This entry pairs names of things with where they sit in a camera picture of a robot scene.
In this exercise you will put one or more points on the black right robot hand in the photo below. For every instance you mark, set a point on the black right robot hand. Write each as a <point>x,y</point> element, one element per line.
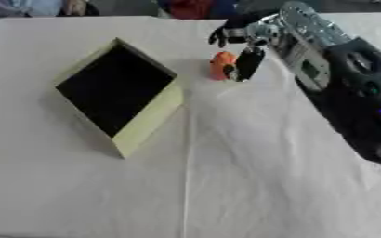
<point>248,63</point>

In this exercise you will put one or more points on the person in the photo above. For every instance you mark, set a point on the person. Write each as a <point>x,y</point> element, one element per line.
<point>36,6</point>
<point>199,7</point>

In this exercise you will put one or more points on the tan cardboard box black inside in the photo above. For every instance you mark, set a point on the tan cardboard box black inside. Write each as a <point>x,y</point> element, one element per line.
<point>118,89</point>

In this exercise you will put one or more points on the orange toy fruit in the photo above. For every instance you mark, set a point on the orange toy fruit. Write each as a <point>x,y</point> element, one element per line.
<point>221,65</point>

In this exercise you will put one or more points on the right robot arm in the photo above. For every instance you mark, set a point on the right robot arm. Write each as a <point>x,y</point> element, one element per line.
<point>356,80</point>

